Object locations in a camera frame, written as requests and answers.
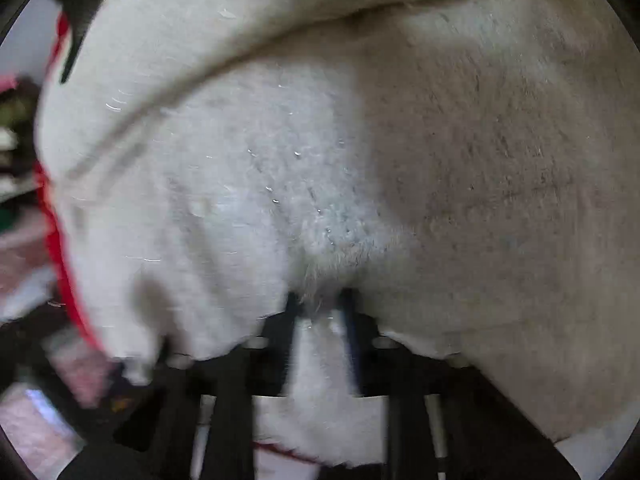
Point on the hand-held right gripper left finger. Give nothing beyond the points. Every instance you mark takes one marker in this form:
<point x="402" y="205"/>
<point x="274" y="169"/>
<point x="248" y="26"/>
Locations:
<point x="286" y="342"/>

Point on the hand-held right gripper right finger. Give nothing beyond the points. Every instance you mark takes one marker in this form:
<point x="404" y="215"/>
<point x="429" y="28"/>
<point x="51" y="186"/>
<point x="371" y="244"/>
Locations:
<point x="354" y="345"/>

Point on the white fleece garment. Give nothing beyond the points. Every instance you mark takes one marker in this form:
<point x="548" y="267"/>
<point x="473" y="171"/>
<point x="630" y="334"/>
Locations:
<point x="310" y="160"/>

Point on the pink cloth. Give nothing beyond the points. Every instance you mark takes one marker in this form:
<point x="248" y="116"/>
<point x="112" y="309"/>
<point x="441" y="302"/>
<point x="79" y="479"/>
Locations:
<point x="30" y="425"/>

